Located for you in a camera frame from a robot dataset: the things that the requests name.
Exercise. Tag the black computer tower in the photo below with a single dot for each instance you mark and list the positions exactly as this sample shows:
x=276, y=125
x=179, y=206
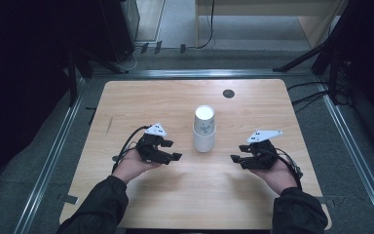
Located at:
x=117, y=29

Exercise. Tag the stack of white cups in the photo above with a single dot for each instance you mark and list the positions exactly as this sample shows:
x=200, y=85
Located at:
x=204, y=136

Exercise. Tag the black tape strip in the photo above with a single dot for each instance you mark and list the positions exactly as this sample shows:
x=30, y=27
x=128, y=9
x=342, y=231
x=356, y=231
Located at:
x=91, y=114

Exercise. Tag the person's left hand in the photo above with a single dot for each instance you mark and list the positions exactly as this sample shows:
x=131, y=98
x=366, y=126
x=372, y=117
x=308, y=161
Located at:
x=131, y=167

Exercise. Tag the black tripod stand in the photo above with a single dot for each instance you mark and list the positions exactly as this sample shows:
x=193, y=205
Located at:
x=308, y=57

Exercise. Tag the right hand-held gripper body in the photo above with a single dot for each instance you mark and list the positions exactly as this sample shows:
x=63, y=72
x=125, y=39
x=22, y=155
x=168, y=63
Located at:
x=261, y=156

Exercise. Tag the dark curtain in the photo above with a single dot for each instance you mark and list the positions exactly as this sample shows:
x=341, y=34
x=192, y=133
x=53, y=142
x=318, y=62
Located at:
x=373, y=65
x=19, y=81

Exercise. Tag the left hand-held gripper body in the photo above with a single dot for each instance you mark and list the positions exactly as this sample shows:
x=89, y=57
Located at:
x=149, y=148

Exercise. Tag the grey tape strip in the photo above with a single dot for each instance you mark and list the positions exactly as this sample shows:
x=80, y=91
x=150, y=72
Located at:
x=324, y=201
x=68, y=199

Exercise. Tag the black round table grommet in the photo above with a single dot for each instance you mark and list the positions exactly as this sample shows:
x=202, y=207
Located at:
x=228, y=94

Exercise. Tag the person's right hand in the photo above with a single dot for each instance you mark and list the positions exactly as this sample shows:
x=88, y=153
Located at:
x=276, y=178

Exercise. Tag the light wooden desk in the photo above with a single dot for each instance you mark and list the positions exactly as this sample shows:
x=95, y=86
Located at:
x=315, y=22

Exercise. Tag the black metal stand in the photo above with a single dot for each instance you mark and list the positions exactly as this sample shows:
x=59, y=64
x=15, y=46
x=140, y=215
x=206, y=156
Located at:
x=73, y=78

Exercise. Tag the metal floor rail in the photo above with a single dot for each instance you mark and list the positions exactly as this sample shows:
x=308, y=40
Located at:
x=354, y=143
x=201, y=73
x=50, y=162

